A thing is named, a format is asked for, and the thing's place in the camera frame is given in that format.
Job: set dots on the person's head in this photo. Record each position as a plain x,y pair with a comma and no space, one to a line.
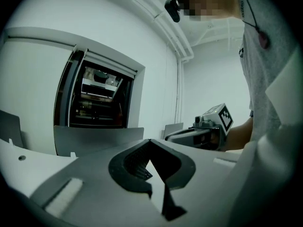
227,6

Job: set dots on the person's grey shirt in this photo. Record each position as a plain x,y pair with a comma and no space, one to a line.
260,67

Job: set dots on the wide dark desk divider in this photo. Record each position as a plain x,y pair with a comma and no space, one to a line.
99,139

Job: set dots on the white divider bracket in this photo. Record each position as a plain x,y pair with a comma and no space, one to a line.
11,142
73,154

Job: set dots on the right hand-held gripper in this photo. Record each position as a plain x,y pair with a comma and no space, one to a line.
213,126

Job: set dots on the black head camera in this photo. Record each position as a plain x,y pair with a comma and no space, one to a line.
172,9

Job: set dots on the white roller blind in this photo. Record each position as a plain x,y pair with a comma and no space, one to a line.
35,84
111,65

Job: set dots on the dark window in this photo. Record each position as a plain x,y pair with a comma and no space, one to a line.
99,107

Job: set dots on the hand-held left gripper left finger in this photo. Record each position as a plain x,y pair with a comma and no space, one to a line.
90,193

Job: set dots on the person's right forearm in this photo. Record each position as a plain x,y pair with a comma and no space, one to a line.
239,136

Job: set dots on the white ceiling pipes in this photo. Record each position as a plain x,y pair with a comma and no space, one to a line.
180,44

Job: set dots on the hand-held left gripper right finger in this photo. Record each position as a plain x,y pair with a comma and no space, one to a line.
203,185

